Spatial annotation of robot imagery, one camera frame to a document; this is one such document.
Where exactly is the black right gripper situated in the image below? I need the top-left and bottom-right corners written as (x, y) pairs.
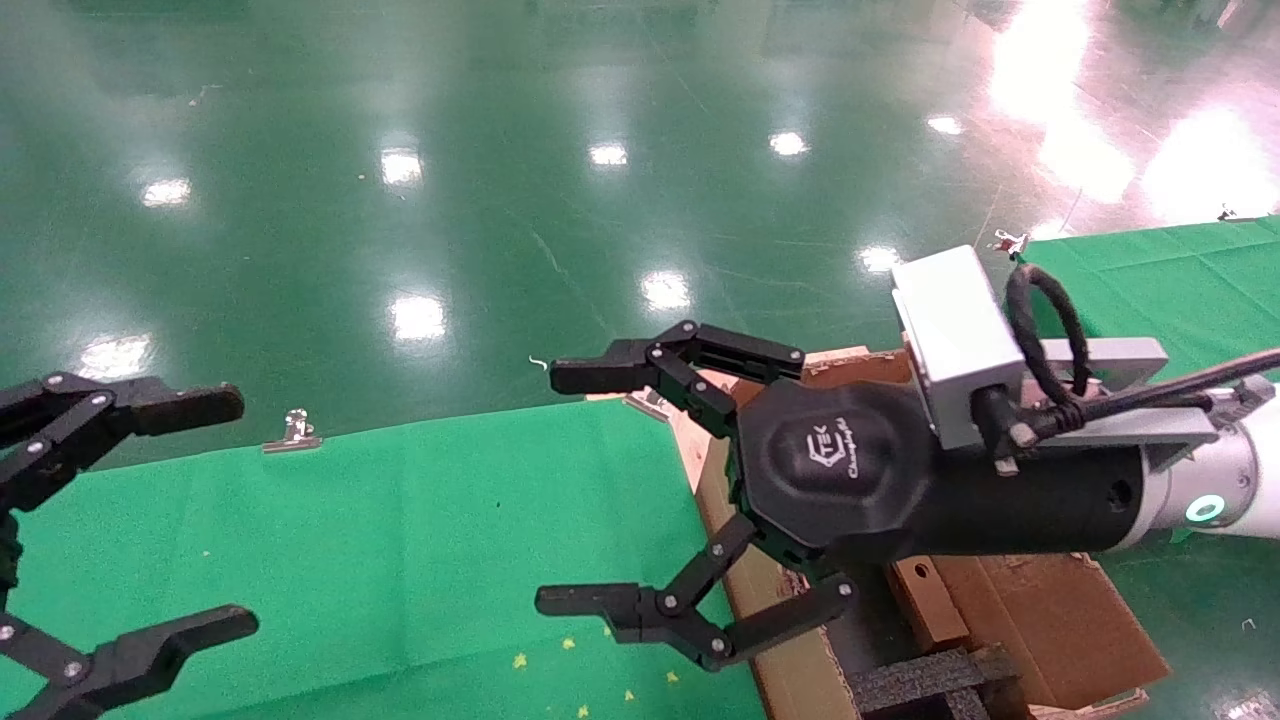
top-left (535, 320), bottom-right (1148, 673)

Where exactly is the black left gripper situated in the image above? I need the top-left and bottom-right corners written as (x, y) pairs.
top-left (0, 374), bottom-right (260, 720)

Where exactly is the small brown cardboard box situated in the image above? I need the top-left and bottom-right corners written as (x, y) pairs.
top-left (888, 555), bottom-right (946, 653)

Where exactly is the large open cardboard carton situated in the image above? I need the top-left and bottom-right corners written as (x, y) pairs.
top-left (665, 345), bottom-right (1171, 720)

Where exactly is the large green table cloth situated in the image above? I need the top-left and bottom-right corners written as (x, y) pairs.
top-left (0, 398), bottom-right (771, 720)

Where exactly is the black foam strip insert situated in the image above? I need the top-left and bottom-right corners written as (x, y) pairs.
top-left (848, 645), bottom-right (1021, 720)

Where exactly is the green cloth with hanging corner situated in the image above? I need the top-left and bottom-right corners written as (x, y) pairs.
top-left (1015, 215), bottom-right (1280, 546)

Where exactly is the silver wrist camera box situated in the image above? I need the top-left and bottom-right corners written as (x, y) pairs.
top-left (890, 245), bottom-right (1026, 451)

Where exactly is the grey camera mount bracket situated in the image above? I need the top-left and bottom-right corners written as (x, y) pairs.
top-left (1020, 338), bottom-right (1276, 473)

